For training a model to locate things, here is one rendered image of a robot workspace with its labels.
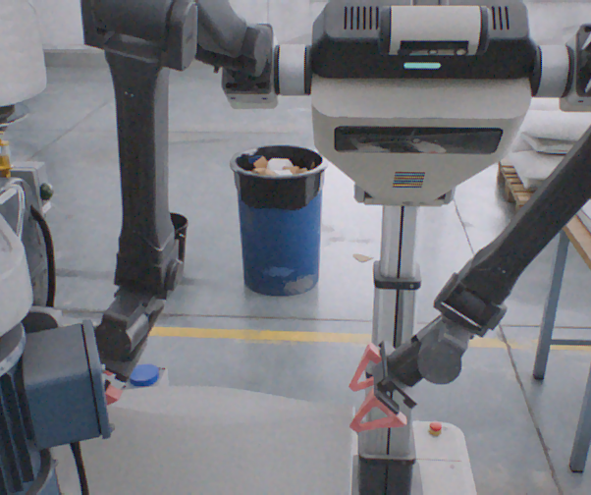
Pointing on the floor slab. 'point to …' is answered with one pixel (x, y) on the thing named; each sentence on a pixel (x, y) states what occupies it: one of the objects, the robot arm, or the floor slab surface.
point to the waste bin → (280, 219)
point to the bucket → (180, 233)
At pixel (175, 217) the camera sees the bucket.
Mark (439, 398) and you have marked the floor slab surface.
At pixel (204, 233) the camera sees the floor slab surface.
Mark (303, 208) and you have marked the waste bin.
